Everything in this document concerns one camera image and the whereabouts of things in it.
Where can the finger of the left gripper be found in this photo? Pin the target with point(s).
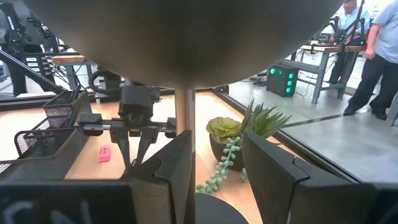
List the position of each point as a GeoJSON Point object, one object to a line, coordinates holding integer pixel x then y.
{"type": "Point", "coordinates": [122, 137]}
{"type": "Point", "coordinates": [147, 137]}

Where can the black equipment rack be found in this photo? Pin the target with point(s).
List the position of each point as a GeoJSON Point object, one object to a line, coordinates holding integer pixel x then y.
{"type": "Point", "coordinates": [21, 37]}

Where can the white globe table lamp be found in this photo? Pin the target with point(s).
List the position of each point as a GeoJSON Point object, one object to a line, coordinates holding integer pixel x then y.
{"type": "Point", "coordinates": [186, 37]}

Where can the person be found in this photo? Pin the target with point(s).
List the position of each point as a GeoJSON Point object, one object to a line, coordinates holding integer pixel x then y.
{"type": "Point", "coordinates": [385, 46]}
{"type": "Point", "coordinates": [351, 18]}

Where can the black box with green lights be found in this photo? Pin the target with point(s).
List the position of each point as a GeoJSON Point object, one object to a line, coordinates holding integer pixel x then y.
{"type": "Point", "coordinates": [281, 81]}

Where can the background black robot arm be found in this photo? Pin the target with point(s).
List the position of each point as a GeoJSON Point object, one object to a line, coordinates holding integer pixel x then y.
{"type": "Point", "coordinates": [342, 31]}

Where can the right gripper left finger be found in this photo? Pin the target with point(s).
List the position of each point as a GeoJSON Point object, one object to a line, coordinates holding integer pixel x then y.
{"type": "Point", "coordinates": [177, 174]}

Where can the potted succulent plant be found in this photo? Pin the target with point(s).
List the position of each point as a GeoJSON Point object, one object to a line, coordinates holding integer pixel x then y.
{"type": "Point", "coordinates": [227, 149]}

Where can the black mesh desk organizer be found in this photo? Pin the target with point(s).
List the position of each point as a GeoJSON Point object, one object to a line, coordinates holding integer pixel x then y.
{"type": "Point", "coordinates": [59, 112]}

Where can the grey wooden-top workbench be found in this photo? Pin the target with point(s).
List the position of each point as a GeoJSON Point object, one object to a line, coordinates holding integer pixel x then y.
{"type": "Point", "coordinates": [323, 62]}

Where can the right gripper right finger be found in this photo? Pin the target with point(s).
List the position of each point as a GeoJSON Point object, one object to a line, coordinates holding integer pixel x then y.
{"type": "Point", "coordinates": [280, 186]}

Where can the pink eraser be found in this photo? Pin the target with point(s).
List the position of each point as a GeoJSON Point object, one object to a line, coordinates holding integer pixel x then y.
{"type": "Point", "coordinates": [104, 153]}

